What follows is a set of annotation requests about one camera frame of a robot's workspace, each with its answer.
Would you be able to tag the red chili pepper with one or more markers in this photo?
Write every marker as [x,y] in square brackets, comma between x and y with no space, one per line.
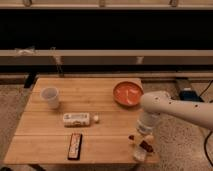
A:
[146,146]

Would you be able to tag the blue power box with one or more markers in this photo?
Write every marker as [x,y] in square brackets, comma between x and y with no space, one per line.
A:
[189,95]

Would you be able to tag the white plastic cup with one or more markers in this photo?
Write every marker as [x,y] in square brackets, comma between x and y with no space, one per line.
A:
[51,96]

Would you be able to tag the orange bowl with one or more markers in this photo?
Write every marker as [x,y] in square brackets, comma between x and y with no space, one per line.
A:
[127,93]

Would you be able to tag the white labelled bottle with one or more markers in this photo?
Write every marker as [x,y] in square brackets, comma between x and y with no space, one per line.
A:
[79,119]

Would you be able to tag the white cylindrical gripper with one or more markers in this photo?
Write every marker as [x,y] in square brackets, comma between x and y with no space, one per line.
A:
[145,125]

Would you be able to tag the dark snack bar packet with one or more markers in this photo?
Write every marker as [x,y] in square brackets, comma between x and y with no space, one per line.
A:
[75,146]

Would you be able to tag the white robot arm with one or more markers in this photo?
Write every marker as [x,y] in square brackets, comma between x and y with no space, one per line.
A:
[155,103]

